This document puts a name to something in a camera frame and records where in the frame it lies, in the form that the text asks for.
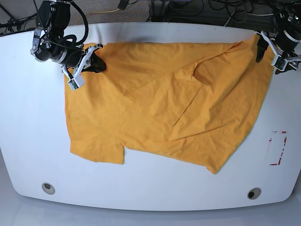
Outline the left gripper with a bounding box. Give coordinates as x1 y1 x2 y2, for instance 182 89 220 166
256 29 301 75

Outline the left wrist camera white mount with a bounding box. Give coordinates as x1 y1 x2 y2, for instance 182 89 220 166
254 31 301 71

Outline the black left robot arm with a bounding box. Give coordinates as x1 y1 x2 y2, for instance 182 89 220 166
256 0 301 74

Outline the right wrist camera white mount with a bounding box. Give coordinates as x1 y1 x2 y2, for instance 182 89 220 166
64 43 103 90

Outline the left table grommet hole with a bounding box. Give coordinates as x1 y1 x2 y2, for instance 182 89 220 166
42 183 55 195

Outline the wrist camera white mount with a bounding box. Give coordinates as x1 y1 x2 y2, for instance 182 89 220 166
254 31 301 71
64 43 103 90

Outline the table grommet hole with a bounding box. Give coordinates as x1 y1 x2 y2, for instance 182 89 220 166
247 187 261 200
42 183 55 195

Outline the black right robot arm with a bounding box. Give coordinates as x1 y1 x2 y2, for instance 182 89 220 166
31 0 106 73

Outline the red tape rectangle marking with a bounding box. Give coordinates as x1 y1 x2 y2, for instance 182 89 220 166
267 130 288 166

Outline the yellow floor cable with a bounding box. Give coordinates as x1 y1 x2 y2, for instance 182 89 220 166
75 8 120 25

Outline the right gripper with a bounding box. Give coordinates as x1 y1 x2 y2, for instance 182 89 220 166
61 47 106 73

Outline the right table grommet hole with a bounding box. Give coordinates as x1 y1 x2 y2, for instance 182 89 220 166
247 187 261 200

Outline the yellow T-shirt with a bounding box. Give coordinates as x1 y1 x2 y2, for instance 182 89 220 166
65 35 274 174

